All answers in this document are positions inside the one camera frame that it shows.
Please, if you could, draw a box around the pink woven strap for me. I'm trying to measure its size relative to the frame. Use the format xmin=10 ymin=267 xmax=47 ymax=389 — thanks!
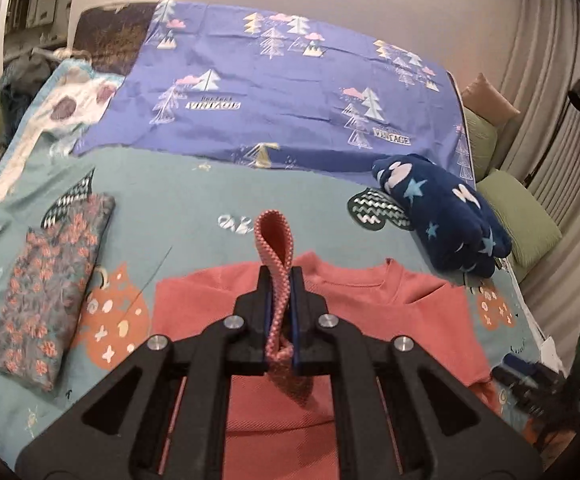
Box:
xmin=254 ymin=210 xmax=316 ymax=403

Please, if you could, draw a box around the beige pleated curtain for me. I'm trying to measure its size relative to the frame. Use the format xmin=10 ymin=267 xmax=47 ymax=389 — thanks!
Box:
xmin=495 ymin=0 xmax=580 ymax=361

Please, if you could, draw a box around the teal printed quilt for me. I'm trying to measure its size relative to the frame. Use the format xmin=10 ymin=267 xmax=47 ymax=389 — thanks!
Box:
xmin=0 ymin=57 xmax=566 ymax=480

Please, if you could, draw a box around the navy star print garment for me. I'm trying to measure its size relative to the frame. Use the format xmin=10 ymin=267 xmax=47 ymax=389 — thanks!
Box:
xmin=371 ymin=152 xmax=513 ymax=278

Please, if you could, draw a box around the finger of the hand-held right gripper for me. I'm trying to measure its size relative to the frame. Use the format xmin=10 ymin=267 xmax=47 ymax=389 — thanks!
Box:
xmin=501 ymin=352 xmax=566 ymax=378
xmin=490 ymin=366 xmax=563 ymax=402

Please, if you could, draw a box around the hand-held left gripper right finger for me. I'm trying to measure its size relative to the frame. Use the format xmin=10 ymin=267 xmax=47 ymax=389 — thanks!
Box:
xmin=289 ymin=265 xmax=542 ymax=480

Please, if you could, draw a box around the green pillow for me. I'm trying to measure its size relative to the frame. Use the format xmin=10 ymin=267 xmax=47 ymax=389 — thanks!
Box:
xmin=475 ymin=170 xmax=563 ymax=268
xmin=462 ymin=110 xmax=501 ymax=181

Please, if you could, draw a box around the salmon pink shirt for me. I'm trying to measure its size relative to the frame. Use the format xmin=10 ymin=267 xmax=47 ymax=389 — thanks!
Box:
xmin=154 ymin=252 xmax=501 ymax=480

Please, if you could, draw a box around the folded floral cloth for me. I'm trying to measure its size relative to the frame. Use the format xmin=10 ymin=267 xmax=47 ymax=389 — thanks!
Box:
xmin=0 ymin=192 xmax=117 ymax=393

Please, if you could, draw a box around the dark clothes pile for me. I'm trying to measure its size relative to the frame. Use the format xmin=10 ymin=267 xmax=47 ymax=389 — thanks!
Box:
xmin=0 ymin=50 xmax=57 ymax=131

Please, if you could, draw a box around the tan pillow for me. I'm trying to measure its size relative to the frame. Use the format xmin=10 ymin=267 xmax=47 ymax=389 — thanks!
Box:
xmin=460 ymin=72 xmax=521 ymax=123

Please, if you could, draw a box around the brown patterned blanket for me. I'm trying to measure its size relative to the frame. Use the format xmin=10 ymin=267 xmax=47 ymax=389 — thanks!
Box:
xmin=75 ymin=2 xmax=158 ymax=77

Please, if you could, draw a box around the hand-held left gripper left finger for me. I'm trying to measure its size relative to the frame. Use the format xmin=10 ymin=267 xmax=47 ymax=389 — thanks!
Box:
xmin=15 ymin=265 xmax=276 ymax=480

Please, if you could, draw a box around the blue tree print sheet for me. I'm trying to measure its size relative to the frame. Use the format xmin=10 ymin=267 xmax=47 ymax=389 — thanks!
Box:
xmin=72 ymin=0 xmax=476 ymax=183

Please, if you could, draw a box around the white shelf unit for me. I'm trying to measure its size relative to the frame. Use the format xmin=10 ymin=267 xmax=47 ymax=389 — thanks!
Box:
xmin=4 ymin=0 xmax=73 ymax=43

